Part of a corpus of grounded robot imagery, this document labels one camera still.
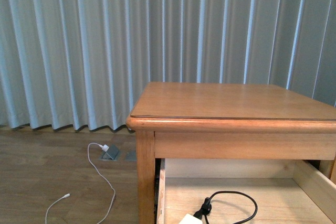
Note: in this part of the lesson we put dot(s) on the wooden drawer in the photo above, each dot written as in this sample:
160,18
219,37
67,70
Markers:
268,191

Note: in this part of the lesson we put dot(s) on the white charger adapter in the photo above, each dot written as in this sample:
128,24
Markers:
190,219

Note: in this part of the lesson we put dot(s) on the wooden nightstand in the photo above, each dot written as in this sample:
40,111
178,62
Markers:
226,121

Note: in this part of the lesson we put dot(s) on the grey floor socket cover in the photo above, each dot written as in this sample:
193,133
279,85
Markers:
131,156

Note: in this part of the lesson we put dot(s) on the grey floor socket box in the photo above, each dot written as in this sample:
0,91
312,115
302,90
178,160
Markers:
112,154

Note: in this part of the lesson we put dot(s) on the white plug in floor socket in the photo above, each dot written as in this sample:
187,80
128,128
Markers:
104,147

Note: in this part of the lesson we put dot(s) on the pale pleated curtain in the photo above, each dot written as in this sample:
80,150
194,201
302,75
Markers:
86,62

